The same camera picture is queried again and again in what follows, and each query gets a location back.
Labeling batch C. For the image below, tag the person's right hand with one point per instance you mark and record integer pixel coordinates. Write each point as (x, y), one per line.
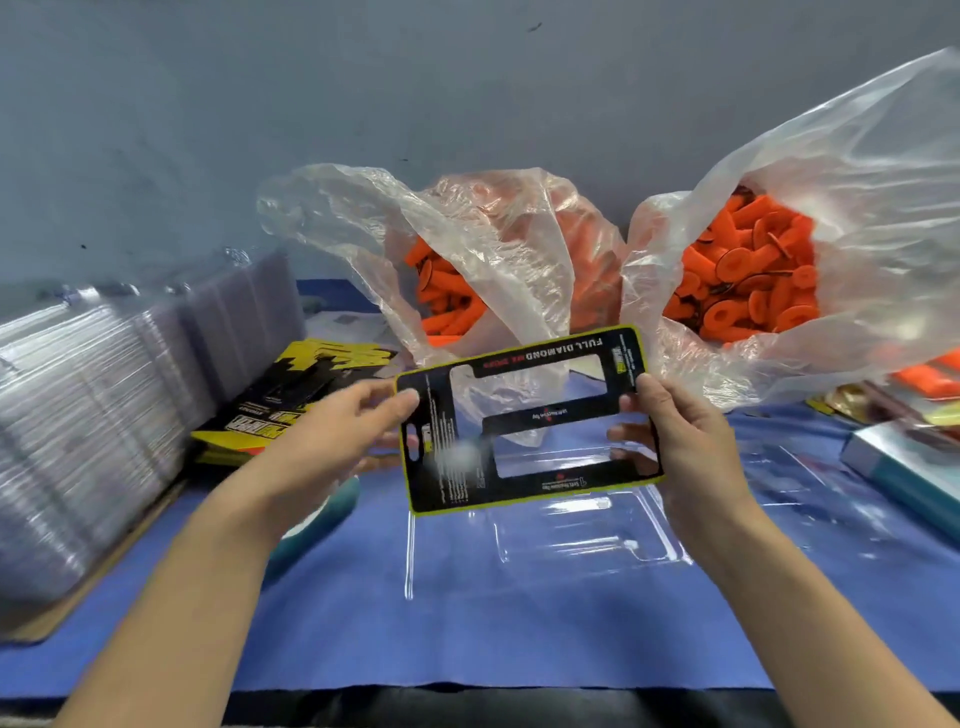
(690, 458)

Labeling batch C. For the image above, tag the person's left hand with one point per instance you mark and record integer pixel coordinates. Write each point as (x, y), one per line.
(323, 450)

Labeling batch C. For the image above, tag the teal hand stapler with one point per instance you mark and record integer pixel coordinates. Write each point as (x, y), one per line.
(308, 548)

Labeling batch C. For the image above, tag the yellow black backing card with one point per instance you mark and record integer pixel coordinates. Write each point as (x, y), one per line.
(435, 450)

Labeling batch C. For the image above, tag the stack of clear blister shells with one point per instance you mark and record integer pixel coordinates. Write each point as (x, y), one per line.
(90, 420)

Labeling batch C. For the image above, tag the person's right forearm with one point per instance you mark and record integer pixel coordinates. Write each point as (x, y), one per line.
(818, 638)

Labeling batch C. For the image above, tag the person's left forearm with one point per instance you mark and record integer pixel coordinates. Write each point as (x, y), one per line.
(150, 630)

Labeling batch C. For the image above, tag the stack of yellow black cards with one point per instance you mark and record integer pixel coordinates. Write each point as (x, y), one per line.
(270, 405)

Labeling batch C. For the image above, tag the white printed paper sheet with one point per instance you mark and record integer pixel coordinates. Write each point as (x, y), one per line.
(338, 323)

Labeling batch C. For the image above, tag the teal white cardboard box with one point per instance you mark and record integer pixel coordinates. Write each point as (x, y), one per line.
(908, 473)

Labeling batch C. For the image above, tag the large clear plastic bag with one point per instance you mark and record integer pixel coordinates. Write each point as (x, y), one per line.
(900, 165)

